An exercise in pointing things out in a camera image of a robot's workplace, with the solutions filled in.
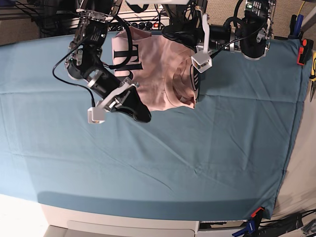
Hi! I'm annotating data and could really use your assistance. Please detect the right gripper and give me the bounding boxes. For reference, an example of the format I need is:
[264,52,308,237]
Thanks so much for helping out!
[86,71,152,123]

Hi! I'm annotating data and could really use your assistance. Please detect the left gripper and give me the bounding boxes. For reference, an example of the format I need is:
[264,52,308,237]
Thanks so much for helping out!
[162,7,237,54]

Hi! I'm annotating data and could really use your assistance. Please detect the pink T-shirt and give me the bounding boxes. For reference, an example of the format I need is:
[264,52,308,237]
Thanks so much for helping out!
[114,27,199,111]

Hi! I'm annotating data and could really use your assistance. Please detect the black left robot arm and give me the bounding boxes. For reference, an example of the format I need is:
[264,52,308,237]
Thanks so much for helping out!
[162,0,276,60]

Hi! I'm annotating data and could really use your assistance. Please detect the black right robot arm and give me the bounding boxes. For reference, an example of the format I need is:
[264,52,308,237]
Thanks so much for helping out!
[61,0,151,123]

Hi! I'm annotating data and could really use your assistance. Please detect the black power strip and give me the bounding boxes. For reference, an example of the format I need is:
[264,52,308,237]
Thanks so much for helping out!
[131,21,161,31]

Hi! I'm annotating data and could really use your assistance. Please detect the teal table cloth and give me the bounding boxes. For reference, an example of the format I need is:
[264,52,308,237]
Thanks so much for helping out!
[0,36,312,221]

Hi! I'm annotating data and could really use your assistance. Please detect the blue clamp top right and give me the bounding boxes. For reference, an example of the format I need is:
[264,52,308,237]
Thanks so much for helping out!
[274,14,304,40]

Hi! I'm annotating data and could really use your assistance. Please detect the orange black clamp upper right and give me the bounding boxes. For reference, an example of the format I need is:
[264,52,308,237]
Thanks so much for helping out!
[297,39,314,66]

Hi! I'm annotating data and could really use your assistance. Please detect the orange blue clamp lower right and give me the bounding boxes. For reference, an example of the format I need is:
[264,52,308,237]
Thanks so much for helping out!
[232,207,265,237]

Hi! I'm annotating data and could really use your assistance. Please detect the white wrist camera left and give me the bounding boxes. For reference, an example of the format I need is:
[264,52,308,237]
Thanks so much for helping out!
[191,51,213,73]

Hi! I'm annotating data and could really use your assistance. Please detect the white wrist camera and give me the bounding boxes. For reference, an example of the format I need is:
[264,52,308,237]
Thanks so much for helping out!
[87,107,106,124]
[191,51,213,73]

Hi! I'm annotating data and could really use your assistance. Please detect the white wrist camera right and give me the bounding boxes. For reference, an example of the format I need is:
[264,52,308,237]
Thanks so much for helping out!
[87,107,106,124]

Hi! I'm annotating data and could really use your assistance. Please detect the yellow handled pliers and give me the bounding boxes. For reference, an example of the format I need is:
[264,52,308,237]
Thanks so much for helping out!
[310,51,316,102]

